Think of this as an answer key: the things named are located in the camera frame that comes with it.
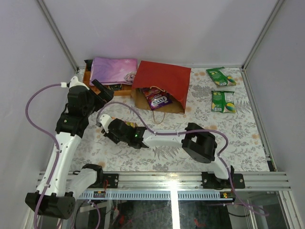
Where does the purple candy packet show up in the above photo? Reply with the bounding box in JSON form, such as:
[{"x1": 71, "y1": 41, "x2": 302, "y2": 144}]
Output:
[{"x1": 141, "y1": 87, "x2": 173, "y2": 110}]

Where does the red paper bag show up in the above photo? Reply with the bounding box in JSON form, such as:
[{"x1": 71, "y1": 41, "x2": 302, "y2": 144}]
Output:
[{"x1": 131, "y1": 61, "x2": 191, "y2": 114}]

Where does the green snack packet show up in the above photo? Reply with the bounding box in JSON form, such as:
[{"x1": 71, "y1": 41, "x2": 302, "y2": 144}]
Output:
[
  {"x1": 206, "y1": 67, "x2": 237, "y2": 86},
  {"x1": 211, "y1": 91, "x2": 236, "y2": 114}
]

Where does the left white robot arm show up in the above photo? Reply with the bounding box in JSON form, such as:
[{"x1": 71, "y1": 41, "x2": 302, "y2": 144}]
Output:
[{"x1": 25, "y1": 76, "x2": 114, "y2": 219}]

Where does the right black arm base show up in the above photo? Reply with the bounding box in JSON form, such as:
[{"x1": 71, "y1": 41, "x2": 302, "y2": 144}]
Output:
[{"x1": 202, "y1": 166, "x2": 245, "y2": 190}]

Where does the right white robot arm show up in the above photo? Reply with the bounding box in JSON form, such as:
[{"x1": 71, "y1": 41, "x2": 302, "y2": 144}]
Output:
[{"x1": 99, "y1": 114, "x2": 234, "y2": 188}]

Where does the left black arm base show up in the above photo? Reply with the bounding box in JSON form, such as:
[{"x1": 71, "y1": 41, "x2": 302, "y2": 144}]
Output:
[{"x1": 93, "y1": 173, "x2": 119, "y2": 190}]

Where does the orange wooden tray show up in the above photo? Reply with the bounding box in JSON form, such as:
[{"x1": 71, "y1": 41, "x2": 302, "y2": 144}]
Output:
[{"x1": 83, "y1": 64, "x2": 132, "y2": 96}]

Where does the purple folded cloth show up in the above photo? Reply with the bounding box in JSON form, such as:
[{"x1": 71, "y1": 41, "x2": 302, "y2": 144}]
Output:
[{"x1": 90, "y1": 57, "x2": 138, "y2": 85}]

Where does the floral table mat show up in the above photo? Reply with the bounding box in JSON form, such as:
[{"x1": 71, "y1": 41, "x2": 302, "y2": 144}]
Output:
[{"x1": 68, "y1": 67, "x2": 269, "y2": 172}]

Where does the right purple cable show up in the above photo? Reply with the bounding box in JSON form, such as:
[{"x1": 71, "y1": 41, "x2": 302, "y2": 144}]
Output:
[{"x1": 95, "y1": 101, "x2": 270, "y2": 218}]

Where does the purple cable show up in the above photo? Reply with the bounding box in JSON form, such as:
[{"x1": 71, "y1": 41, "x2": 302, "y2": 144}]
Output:
[
  {"x1": 95, "y1": 101, "x2": 270, "y2": 218},
  {"x1": 25, "y1": 83, "x2": 101, "y2": 229}
]

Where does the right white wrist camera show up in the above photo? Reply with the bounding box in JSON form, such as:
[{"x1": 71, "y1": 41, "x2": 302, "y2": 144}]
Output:
[{"x1": 98, "y1": 114, "x2": 115, "y2": 133}]

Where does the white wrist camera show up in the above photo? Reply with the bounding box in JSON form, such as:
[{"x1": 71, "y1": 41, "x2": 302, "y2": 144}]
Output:
[
  {"x1": 68, "y1": 76, "x2": 89, "y2": 90},
  {"x1": 98, "y1": 114, "x2": 115, "y2": 133}
]

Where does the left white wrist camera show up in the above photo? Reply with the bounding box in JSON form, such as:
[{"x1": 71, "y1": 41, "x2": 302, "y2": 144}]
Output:
[{"x1": 68, "y1": 76, "x2": 89, "y2": 90}]

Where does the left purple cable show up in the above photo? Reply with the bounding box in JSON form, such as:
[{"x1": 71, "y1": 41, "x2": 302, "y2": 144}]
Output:
[{"x1": 25, "y1": 83, "x2": 101, "y2": 229}]

